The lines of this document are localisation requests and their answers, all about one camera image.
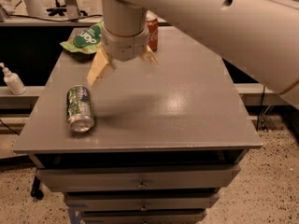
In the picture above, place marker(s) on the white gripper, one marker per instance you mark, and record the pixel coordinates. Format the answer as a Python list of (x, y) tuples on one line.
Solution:
[(125, 47)]

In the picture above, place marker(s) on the green soda can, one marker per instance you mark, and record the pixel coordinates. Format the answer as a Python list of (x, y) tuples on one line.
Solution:
[(79, 112)]

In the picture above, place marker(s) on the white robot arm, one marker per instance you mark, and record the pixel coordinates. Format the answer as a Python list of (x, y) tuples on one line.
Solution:
[(260, 37)]

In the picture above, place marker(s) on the red cola can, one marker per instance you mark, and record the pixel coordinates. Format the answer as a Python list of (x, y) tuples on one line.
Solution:
[(152, 24)]

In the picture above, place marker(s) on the green snack bag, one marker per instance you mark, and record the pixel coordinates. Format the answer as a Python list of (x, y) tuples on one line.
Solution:
[(86, 42)]

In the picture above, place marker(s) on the black office chair base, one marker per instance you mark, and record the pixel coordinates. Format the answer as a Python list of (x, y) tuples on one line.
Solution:
[(71, 11)]

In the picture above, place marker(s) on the grey drawer cabinet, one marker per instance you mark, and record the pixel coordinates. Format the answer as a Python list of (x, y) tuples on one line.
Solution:
[(183, 112)]

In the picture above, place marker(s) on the white pump bottle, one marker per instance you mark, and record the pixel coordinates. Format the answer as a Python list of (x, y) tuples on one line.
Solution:
[(13, 81)]

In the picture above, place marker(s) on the top grey drawer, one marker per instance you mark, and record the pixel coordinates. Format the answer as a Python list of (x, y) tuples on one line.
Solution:
[(139, 178)]

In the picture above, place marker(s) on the grey drawer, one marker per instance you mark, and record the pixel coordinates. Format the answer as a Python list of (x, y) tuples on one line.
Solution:
[(142, 202), (149, 217), (139, 178)]

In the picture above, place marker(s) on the middle grey drawer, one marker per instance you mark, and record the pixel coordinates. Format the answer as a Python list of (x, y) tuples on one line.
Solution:
[(142, 202)]

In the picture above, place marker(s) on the black caster wheel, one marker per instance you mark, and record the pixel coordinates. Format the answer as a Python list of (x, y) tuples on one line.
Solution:
[(36, 192)]

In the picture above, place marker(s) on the bottom grey drawer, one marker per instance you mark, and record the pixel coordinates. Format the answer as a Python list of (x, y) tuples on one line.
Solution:
[(149, 217)]

